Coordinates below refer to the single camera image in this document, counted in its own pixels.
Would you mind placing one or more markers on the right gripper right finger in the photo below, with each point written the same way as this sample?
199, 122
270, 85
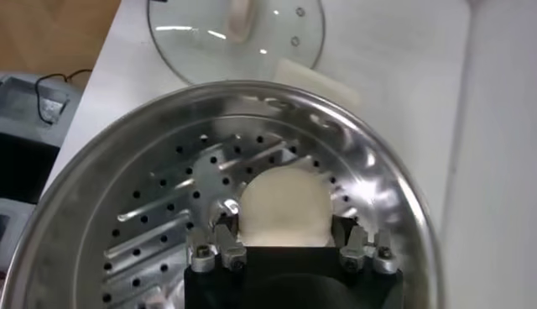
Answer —
356, 247

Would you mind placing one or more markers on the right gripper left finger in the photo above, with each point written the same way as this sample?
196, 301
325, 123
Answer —
226, 247

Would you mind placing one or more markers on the white steamed baozi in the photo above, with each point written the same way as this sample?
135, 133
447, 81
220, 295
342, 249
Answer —
285, 201

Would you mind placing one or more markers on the round glass pot lid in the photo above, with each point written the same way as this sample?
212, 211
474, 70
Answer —
197, 50

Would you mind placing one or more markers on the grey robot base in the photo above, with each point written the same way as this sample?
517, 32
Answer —
21, 126

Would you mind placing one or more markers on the stainless steel steamer basket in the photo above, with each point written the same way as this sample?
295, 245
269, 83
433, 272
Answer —
126, 168

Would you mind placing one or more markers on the steel steamer pot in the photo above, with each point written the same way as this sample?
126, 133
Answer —
319, 86

